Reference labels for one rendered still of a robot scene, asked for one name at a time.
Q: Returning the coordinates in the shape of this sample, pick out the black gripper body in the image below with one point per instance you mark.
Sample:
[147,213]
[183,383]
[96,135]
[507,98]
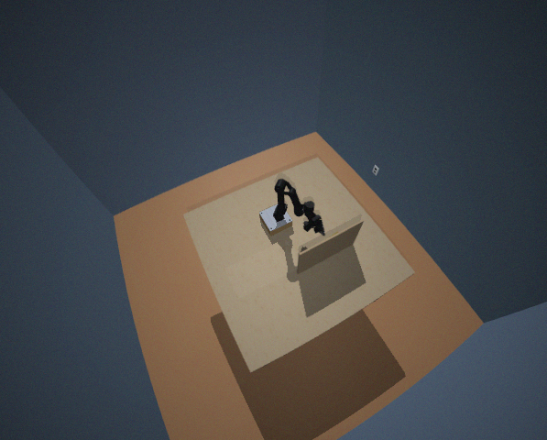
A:
[315,218]

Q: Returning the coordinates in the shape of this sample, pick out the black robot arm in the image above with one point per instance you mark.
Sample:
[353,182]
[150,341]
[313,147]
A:
[299,209]

